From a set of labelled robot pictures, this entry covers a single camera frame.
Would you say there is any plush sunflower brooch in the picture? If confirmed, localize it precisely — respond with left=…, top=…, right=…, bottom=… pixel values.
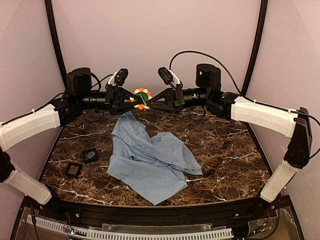
left=133, top=88, right=153, bottom=110

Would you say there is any light blue shirt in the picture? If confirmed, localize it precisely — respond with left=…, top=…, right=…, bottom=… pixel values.
left=107, top=112, right=203, bottom=205

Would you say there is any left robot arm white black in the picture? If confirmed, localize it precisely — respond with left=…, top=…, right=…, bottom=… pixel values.
left=0, top=67, right=144, bottom=205

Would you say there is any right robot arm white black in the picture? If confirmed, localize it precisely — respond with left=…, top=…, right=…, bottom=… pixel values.
left=146, top=63, right=312, bottom=203

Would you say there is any far black square tray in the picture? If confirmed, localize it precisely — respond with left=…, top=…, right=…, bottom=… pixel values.
left=80, top=148, right=99, bottom=164

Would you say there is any black square tray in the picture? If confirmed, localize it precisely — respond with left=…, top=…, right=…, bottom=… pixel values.
left=64, top=162, right=83, bottom=178
left=80, top=148, right=99, bottom=164

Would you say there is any near black square tray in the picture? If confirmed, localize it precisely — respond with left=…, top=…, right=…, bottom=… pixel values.
left=64, top=162, right=83, bottom=178

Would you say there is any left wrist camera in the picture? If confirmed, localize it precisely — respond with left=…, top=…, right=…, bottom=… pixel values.
left=107, top=68, right=129, bottom=87

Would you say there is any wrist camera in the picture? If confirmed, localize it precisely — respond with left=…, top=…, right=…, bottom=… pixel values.
left=107, top=68, right=129, bottom=87
left=157, top=67, right=183, bottom=89

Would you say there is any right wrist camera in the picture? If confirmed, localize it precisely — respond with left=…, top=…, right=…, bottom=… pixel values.
left=157, top=67, right=183, bottom=89

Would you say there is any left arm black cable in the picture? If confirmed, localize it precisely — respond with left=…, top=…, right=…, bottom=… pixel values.
left=24, top=72, right=116, bottom=123

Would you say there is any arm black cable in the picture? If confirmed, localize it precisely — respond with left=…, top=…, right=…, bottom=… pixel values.
left=24, top=72, right=116, bottom=123
left=169, top=50, right=320, bottom=158

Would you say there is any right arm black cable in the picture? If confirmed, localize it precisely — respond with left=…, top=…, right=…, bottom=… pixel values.
left=169, top=50, right=320, bottom=158

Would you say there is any left black frame post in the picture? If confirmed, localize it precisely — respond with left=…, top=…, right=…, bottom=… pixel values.
left=44, top=0, right=67, bottom=87

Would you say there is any black frame post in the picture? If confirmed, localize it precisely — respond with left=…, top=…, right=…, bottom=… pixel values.
left=240, top=0, right=268, bottom=96
left=44, top=0, right=67, bottom=87

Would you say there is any right black frame post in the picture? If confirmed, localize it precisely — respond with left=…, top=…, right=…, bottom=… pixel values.
left=240, top=0, right=268, bottom=96

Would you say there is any white slotted cable duct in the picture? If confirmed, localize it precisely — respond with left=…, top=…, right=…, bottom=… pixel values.
left=35, top=216, right=234, bottom=240

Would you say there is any black front table rail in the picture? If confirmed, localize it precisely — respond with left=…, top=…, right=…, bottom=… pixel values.
left=60, top=197, right=276, bottom=227

